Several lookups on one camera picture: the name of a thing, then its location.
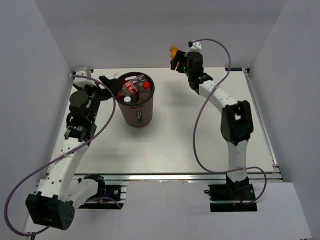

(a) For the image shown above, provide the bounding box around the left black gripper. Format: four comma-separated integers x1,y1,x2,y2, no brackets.
73,76,118,122

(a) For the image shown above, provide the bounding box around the orange bottle with white label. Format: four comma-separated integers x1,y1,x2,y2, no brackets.
169,45,179,60

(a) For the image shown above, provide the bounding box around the clear bottle red label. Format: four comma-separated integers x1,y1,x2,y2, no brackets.
117,74,146,99

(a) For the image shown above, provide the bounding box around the blue label water bottle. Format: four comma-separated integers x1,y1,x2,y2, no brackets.
123,96,132,104

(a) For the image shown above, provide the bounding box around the red cap bottle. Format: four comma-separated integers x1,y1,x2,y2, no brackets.
139,81,151,102

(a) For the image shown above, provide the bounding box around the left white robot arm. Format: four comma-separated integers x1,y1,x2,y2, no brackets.
25,75,114,230

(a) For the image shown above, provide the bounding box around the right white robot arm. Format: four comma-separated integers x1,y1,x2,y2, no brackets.
170,46,254,200

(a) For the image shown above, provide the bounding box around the brown plastic waste bin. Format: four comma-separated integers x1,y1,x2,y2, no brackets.
116,72,155,128

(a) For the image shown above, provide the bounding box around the right blue corner sticker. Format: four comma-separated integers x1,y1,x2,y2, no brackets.
225,67,243,72

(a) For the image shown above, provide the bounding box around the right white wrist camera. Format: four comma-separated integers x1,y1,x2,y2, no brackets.
186,41,202,53

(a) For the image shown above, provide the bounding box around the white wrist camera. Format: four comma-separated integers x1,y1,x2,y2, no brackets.
186,41,202,53
70,67,96,89

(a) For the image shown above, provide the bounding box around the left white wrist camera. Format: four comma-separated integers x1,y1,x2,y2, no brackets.
70,67,96,89

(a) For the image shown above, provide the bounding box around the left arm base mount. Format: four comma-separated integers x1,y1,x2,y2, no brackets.
77,174,124,210

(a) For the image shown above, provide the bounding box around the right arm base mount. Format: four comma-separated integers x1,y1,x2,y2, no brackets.
204,177,258,213

